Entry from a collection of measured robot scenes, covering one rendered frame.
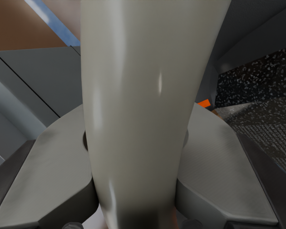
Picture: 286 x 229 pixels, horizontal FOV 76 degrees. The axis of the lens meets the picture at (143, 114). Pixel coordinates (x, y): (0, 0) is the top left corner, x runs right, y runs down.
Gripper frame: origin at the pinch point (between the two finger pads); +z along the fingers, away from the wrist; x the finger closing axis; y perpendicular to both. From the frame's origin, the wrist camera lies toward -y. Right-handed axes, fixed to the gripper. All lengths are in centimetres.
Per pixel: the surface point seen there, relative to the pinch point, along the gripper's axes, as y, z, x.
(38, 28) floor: 8, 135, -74
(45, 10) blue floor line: -3, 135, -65
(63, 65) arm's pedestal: 15, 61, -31
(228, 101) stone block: 22, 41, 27
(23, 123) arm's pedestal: 23, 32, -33
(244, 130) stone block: 31, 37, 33
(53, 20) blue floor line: 3, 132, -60
